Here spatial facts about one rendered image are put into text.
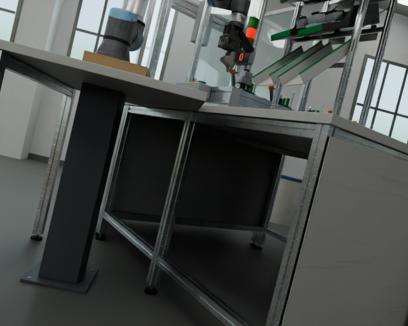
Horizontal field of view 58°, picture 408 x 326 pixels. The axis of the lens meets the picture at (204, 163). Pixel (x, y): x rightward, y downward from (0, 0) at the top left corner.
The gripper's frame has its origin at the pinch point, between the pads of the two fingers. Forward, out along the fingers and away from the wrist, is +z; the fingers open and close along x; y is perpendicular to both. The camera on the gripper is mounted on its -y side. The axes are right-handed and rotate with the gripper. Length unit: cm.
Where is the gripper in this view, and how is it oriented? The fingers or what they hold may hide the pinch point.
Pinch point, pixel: (229, 70)
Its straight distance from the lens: 175.7
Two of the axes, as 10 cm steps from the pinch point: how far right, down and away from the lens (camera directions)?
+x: 5.5, 1.7, -8.2
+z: -2.4, 9.7, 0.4
